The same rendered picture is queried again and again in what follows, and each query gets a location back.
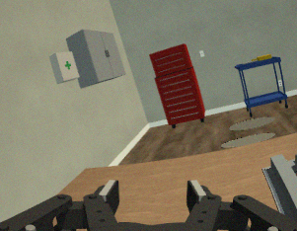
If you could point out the grey mounting plate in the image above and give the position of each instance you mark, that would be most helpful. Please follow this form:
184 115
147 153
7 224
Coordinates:
276 190

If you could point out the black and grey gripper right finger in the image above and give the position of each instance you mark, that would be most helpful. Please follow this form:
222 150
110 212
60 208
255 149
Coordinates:
231 216

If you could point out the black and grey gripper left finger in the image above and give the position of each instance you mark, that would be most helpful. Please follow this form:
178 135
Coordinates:
71 215

